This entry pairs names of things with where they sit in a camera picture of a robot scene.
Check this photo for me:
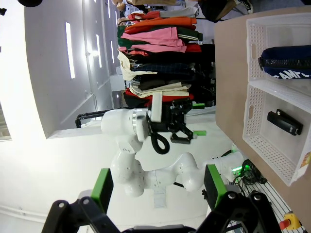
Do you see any yellow emergency stop button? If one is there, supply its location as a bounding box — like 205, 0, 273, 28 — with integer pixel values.
279, 211, 303, 231

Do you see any black clothes rack frame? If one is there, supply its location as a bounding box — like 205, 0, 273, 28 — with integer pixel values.
75, 109, 112, 129

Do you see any grey folded garment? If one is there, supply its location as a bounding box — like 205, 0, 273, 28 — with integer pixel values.
159, 6, 199, 19

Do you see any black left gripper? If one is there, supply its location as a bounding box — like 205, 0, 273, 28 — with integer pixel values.
147, 98, 207, 145

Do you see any wall window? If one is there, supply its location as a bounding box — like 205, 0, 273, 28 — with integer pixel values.
0, 101, 12, 142

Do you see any yellow orange basket sticker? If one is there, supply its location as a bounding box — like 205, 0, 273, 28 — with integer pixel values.
300, 151, 311, 170

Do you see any navy campus pencil case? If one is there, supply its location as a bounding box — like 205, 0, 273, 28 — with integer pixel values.
258, 45, 311, 80

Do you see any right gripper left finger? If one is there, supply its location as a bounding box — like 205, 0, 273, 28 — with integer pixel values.
41, 167, 120, 233

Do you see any bright red garment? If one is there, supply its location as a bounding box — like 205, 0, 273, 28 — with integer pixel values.
125, 88, 195, 109

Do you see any black cable bundle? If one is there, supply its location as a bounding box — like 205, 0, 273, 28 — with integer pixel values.
232, 159, 268, 192

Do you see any black stapler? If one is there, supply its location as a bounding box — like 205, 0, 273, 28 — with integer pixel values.
267, 109, 304, 136

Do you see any green garment with stripes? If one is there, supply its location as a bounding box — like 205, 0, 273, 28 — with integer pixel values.
176, 26, 204, 42

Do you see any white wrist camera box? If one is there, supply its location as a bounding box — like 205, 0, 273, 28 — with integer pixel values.
150, 93, 163, 123

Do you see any black dome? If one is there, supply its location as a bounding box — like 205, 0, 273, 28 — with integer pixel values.
17, 0, 44, 7

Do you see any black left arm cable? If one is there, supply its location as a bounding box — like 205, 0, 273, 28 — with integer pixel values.
145, 116, 171, 155

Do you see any seated person in black skirt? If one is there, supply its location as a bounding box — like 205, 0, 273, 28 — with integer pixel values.
198, 0, 241, 23

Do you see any white perforated plastic basket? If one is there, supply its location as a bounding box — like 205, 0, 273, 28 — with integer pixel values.
245, 12, 311, 83

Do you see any beige folded garment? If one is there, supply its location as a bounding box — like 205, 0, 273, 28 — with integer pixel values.
128, 82, 191, 99

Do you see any orange garment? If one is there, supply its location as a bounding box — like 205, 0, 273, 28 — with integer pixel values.
125, 17, 197, 34

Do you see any cream garment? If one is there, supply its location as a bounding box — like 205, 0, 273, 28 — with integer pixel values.
117, 50, 158, 82

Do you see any coral red garment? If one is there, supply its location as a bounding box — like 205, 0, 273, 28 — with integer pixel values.
127, 11, 161, 21

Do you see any white perforated basket with sticker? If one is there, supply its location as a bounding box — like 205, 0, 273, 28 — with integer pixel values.
242, 80, 311, 187

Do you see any white paper tag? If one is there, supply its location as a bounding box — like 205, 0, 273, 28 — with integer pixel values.
154, 188, 166, 208

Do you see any aluminium profile frame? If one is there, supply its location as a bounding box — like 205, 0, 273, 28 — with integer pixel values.
240, 181, 296, 233

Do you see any navy plaid garment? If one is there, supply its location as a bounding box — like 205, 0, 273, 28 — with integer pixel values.
131, 63, 195, 75

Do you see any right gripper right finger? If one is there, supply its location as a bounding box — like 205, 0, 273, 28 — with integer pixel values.
196, 164, 284, 233

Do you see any dark green garment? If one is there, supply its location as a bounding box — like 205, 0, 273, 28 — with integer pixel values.
117, 25, 137, 50

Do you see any black white sneaker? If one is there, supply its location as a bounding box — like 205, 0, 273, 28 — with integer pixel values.
239, 0, 254, 14

